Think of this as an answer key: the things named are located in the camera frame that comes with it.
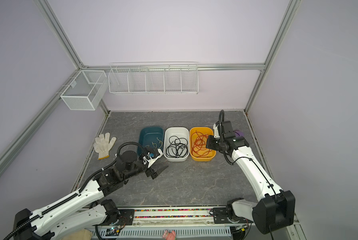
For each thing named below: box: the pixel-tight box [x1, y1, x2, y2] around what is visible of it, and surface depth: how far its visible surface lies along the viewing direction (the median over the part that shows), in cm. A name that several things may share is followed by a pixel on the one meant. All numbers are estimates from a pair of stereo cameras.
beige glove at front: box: [62, 228, 93, 240], surface depth 70 cm
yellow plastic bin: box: [189, 126, 217, 162], surface depth 103 cm
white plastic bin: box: [163, 127, 190, 162], surface depth 101 cm
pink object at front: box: [162, 229, 177, 240], surface depth 68 cm
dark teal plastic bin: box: [137, 126, 164, 156], surface depth 106 cm
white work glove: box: [93, 132, 117, 160], surface depth 104 cm
